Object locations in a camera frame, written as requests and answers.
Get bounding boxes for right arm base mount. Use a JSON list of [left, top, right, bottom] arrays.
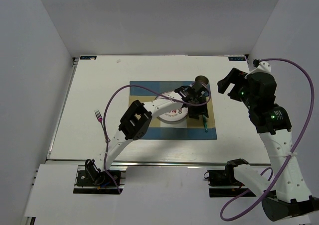
[[203, 170, 256, 198]]

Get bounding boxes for right blue corner label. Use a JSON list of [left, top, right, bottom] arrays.
[[228, 57, 246, 61]]

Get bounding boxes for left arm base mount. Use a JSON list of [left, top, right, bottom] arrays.
[[73, 170, 126, 195]]

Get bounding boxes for white plate red lettering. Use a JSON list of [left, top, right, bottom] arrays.
[[155, 91, 189, 124]]

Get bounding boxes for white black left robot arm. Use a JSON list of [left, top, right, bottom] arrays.
[[85, 81, 211, 186]]

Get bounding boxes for green handled table knife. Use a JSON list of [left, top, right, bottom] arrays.
[[203, 115, 208, 132]]

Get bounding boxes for blue corner label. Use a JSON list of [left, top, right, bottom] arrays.
[[228, 57, 246, 61], [79, 55, 97, 60]]

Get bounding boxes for iridescent metal fork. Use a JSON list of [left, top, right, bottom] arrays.
[[94, 110, 110, 142]]

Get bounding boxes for left blue corner label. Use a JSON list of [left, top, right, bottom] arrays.
[[79, 55, 97, 60]]

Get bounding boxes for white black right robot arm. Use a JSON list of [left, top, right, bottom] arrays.
[[217, 68, 319, 222]]

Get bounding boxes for metal cup white sleeve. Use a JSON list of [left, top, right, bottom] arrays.
[[195, 75, 209, 87]]

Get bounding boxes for blue beige checked placemat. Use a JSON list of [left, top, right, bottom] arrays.
[[130, 81, 217, 140]]

